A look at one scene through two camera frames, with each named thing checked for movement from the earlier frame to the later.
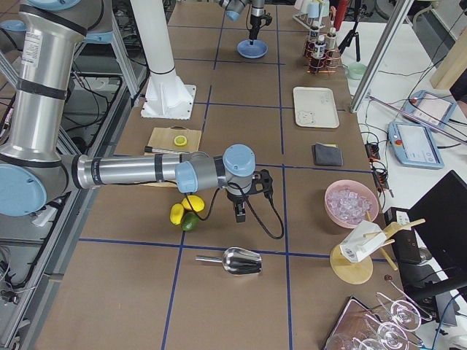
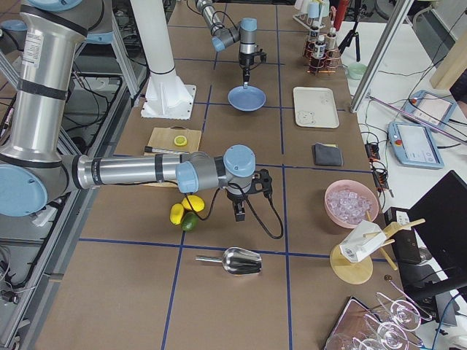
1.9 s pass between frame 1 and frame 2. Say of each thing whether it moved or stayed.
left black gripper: moved
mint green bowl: stayed
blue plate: moved
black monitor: stayed
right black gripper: stayed
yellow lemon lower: stayed
